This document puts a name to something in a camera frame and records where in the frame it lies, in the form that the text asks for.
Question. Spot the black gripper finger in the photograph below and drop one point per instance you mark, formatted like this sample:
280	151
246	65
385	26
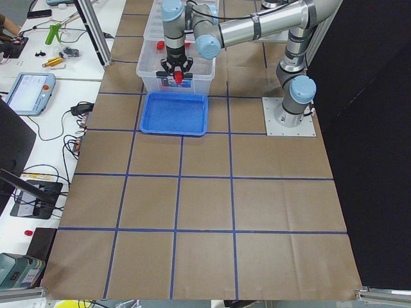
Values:
186	72
170	70

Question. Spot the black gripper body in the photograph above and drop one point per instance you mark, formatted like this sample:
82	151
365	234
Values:
175	56

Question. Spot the red block grasped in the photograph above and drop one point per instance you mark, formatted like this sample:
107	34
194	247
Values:
178	77

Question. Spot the clear plastic box lid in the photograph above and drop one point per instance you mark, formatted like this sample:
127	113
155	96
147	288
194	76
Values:
154	27

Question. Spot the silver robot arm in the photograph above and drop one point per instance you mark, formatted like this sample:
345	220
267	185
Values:
213	33
272	4

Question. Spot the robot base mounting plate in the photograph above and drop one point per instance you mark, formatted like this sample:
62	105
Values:
279	123

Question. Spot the red block far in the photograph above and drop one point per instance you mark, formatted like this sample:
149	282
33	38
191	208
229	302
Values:
160	45

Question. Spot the blue plastic tray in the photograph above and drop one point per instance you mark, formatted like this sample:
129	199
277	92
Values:
175	113

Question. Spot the black power adapter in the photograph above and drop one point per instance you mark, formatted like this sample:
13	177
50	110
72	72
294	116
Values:
82	108

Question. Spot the brass cylinder tool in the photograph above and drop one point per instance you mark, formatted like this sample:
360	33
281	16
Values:
56	63

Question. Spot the black smartphone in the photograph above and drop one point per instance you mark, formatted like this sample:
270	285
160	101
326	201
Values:
39	14

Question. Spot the teach pendant tablet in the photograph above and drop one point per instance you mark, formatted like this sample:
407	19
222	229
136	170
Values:
30	93

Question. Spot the brown paper table cover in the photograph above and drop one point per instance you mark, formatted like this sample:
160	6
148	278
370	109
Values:
233	214

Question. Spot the black monitor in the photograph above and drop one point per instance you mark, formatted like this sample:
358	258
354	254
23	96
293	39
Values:
17	140

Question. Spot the aluminium frame post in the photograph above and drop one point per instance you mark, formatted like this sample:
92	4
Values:
93	28

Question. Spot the green handled tool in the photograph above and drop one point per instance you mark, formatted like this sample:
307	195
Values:
53	33

